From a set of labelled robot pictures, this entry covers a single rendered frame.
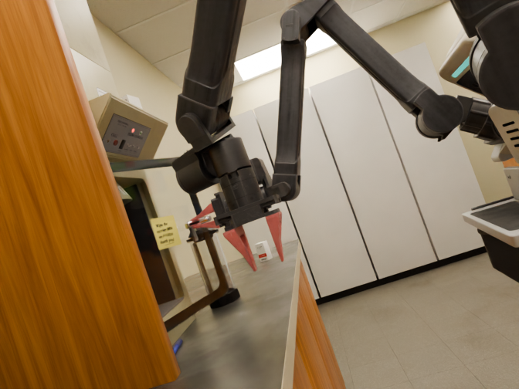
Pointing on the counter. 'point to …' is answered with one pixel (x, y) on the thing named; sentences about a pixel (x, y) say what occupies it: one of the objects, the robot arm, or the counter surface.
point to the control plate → (117, 126)
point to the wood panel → (66, 229)
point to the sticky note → (165, 231)
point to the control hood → (123, 108)
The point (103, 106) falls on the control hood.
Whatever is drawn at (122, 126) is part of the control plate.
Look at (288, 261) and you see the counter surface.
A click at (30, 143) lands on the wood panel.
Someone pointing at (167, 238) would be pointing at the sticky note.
